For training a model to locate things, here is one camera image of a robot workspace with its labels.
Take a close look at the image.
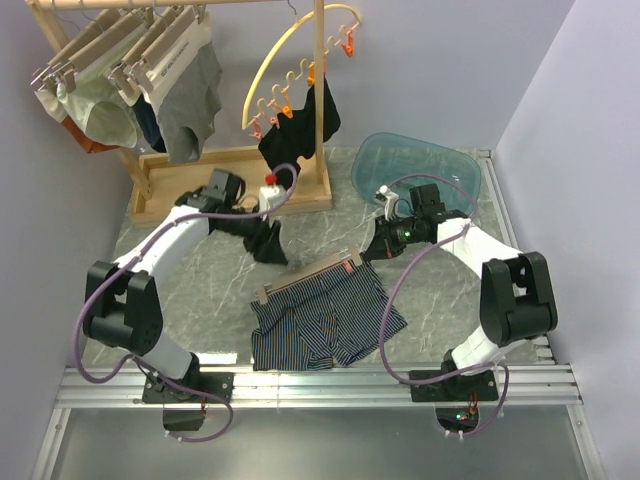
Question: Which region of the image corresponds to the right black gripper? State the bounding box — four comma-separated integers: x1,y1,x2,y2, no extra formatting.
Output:
364,213,423,261

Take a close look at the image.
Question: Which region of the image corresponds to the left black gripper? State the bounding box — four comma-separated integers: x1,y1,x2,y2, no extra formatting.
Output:
217,202,288,267

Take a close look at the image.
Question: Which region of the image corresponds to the beige clip hanger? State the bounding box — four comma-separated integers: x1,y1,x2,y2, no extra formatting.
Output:
255,245,363,304

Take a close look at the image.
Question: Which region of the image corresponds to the navy striped underwear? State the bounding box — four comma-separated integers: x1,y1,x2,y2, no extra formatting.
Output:
250,261,389,371

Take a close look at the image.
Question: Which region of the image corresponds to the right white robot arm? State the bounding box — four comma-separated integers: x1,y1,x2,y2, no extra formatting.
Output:
363,183,558,400

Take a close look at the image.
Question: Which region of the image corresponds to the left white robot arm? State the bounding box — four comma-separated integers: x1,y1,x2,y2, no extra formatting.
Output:
72,169,294,402

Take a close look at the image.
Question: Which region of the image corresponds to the black hanging underwear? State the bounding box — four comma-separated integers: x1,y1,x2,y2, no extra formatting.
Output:
258,80,341,170

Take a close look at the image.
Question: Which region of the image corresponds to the yellow curved clip hanger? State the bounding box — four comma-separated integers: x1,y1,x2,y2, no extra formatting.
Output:
241,1,361,139

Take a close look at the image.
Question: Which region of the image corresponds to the grey hanging underwear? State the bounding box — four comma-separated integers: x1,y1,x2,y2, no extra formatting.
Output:
145,21,222,164

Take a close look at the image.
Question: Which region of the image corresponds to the dark blue hanging underwear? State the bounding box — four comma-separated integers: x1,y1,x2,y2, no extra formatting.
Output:
132,94,167,153

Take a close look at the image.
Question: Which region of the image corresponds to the beige hanger with grey underwear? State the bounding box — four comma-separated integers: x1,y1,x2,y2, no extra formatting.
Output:
119,5,206,106

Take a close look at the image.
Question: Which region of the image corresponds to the orange hanging underwear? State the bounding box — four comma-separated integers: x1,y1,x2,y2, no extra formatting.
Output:
60,116,119,154

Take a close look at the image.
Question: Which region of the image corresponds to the light green hanging underwear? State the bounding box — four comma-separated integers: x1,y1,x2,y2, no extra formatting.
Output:
56,50,140,148

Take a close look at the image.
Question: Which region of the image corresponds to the beige hanger with green underwear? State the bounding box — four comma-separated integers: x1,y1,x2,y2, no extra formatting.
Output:
30,7,154,92

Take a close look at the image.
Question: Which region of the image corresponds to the blue plastic basin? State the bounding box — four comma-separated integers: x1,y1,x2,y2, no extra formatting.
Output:
351,132,481,215

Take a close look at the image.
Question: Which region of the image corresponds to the wooden clothes rack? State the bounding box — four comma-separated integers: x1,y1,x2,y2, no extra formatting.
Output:
24,0,334,229

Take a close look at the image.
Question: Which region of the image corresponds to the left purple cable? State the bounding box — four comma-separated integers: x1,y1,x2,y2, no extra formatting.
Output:
73,163,300,444

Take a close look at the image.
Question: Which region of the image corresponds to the purple cable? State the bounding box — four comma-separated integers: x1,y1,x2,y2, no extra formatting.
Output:
73,163,300,444
378,173,510,439

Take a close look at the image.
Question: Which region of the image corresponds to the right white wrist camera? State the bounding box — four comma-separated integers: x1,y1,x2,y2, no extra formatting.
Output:
375,185,400,220

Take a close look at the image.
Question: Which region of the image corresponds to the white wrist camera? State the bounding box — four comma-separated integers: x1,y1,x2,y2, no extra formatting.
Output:
258,173,289,213
375,185,400,220

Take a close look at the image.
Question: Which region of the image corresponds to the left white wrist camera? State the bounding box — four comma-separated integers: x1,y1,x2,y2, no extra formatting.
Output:
258,173,289,213

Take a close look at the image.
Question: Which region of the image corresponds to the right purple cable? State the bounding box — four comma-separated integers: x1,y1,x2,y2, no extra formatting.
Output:
378,173,510,439

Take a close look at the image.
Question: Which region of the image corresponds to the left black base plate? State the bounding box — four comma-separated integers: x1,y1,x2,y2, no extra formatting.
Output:
142,372,234,404

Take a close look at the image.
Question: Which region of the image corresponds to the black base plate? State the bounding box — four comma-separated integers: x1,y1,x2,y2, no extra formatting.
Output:
142,372,234,404
410,371,499,403

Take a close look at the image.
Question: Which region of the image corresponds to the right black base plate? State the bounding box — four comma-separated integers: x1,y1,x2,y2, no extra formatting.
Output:
410,371,499,403

